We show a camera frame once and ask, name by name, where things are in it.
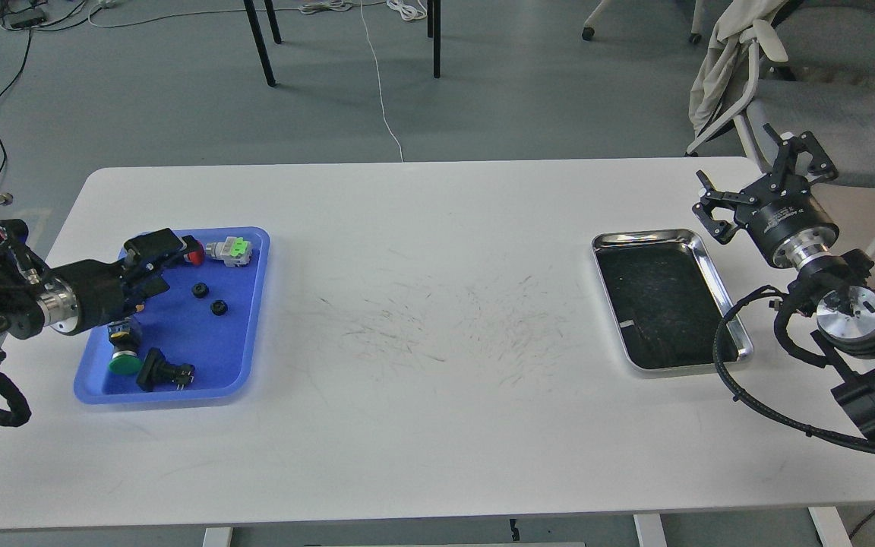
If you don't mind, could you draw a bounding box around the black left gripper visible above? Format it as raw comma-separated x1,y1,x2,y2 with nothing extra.
37,229,185,336

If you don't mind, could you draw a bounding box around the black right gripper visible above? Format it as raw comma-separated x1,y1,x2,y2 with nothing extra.
692,123,841,269

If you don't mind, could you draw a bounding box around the small black gear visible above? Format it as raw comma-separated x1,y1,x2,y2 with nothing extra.
210,300,229,316
191,283,210,299

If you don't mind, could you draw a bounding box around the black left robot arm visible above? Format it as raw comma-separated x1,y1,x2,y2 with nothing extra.
0,193,204,427

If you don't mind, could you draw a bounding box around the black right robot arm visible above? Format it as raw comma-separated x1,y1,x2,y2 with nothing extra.
692,127,875,456

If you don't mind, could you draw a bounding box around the blue plastic tray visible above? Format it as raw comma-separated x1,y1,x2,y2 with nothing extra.
73,227,270,405

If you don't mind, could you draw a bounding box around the beige jacket on chair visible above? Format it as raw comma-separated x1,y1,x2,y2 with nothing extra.
688,1,787,136

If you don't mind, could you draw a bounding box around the black plug component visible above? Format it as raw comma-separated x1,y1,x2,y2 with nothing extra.
135,347,195,392

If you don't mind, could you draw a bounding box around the grey office chair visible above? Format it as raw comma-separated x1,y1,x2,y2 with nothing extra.
685,1,875,188

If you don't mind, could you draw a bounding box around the silver metal tray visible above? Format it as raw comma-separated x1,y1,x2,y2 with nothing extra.
592,228,753,377

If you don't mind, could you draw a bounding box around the black table leg left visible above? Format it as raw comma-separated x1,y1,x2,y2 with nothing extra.
243,0,283,89

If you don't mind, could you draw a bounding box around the black table leg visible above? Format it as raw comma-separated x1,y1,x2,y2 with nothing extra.
425,0,441,79
243,0,283,89

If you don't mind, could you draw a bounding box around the black table leg right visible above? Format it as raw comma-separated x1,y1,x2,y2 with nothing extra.
425,0,441,79

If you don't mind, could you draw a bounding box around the red push button switch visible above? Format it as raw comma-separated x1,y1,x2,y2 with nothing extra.
177,235,206,267

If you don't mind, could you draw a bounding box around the green push button switch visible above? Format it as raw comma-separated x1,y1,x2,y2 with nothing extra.
107,316,143,376

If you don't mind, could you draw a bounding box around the green grey connector switch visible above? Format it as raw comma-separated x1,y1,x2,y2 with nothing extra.
204,236,254,267

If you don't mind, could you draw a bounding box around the white floor cable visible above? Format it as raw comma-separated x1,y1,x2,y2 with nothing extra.
299,0,429,163

